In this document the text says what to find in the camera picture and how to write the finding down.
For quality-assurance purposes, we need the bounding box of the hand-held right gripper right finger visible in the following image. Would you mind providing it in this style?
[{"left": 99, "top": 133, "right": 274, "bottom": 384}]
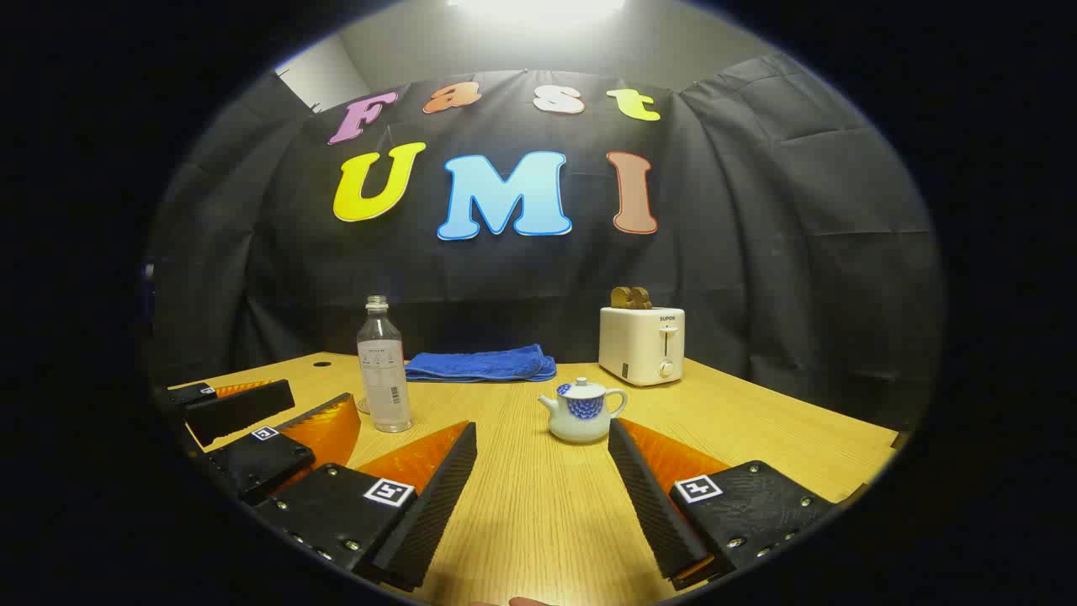
[{"left": 607, "top": 418, "right": 836, "bottom": 592}]

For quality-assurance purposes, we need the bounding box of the blue folded towel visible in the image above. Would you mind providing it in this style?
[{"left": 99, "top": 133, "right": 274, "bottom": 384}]
[{"left": 405, "top": 343, "right": 557, "bottom": 384}]

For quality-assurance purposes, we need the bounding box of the white blue-patterned teacup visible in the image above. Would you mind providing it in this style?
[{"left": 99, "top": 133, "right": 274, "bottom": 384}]
[{"left": 538, "top": 387, "right": 629, "bottom": 444}]

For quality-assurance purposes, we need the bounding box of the black backdrop cloth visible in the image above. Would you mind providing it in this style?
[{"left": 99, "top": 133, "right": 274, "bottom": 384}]
[{"left": 147, "top": 55, "right": 943, "bottom": 430}]

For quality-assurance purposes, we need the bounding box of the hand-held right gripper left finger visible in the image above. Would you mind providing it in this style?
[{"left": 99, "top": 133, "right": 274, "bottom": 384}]
[{"left": 252, "top": 421, "right": 478, "bottom": 592}]

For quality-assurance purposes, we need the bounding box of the white toaster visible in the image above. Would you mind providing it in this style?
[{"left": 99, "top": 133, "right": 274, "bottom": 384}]
[{"left": 598, "top": 306, "right": 686, "bottom": 387}]

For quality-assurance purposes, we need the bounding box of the clear plastic water bottle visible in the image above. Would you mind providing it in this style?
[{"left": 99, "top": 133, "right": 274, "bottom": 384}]
[{"left": 357, "top": 295, "right": 414, "bottom": 433}]

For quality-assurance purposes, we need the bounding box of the ceiling light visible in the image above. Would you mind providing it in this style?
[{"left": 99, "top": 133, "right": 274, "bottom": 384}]
[{"left": 446, "top": 0, "right": 628, "bottom": 22}]

